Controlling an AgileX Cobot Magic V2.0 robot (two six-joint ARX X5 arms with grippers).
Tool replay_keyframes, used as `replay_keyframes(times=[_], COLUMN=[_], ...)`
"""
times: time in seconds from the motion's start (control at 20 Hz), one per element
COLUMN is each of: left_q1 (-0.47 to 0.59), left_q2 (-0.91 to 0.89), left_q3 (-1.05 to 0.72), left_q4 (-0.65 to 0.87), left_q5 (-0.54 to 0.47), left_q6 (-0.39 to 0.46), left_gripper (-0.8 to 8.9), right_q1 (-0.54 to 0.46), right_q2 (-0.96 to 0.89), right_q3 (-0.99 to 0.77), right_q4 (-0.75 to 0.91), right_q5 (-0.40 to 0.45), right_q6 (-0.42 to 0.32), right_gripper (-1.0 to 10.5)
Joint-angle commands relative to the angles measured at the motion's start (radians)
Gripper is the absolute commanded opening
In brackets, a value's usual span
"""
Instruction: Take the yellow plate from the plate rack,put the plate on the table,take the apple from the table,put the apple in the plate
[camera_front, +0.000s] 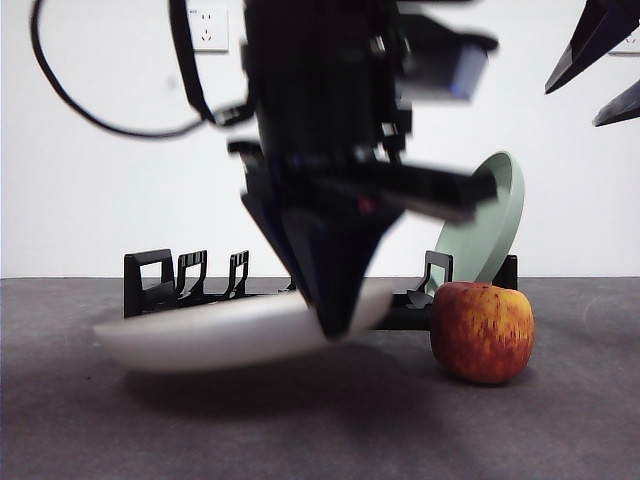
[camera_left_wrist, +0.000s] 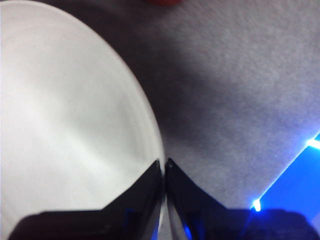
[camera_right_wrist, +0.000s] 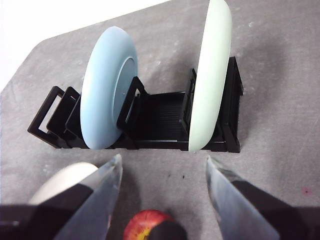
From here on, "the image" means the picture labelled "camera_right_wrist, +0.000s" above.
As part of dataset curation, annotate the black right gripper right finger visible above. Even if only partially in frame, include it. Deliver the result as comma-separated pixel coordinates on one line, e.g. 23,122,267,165
205,155,320,240

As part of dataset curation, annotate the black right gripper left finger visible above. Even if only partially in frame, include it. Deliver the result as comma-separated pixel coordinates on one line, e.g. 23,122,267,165
0,153,124,240

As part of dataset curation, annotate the cream pale yellow plate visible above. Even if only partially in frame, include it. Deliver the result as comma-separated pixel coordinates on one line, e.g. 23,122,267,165
28,161,99,205

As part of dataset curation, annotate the red yellow apple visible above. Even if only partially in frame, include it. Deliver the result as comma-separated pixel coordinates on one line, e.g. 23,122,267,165
122,209,176,240

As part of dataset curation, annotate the black plate rack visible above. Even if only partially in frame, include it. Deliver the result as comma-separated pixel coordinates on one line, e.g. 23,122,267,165
26,56,245,153

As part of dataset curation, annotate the blue plate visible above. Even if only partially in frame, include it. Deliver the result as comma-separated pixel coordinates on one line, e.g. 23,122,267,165
79,26,139,150

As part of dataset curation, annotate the green plate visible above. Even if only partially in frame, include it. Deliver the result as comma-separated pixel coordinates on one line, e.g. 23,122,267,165
187,0,233,153

